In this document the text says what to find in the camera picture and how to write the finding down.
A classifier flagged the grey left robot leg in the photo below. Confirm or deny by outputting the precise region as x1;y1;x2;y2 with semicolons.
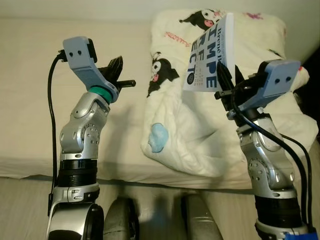
102;197;140;240

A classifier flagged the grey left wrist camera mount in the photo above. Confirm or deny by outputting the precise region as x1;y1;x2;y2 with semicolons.
62;36;120;98

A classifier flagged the blue arm strap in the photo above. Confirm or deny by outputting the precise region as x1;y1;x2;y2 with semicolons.
290;230;319;240

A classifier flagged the grey robot leg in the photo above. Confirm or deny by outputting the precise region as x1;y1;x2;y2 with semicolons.
102;197;140;240
180;194;223;240

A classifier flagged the cream cartoon print blanket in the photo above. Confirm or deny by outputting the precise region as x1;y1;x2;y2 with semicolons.
140;7;319;178

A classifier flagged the grey right robot leg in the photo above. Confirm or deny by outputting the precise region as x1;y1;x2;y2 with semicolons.
180;194;223;240

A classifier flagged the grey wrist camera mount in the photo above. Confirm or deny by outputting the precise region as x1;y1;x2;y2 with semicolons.
62;36;120;98
227;60;303;121

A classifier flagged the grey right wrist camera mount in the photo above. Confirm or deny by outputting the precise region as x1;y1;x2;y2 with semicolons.
227;60;303;121

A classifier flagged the white blue-lettered paperback book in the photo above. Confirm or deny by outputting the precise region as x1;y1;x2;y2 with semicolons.
181;12;237;93

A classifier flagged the mattress with beige sheet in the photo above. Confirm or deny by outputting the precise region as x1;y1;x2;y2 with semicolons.
0;17;320;191

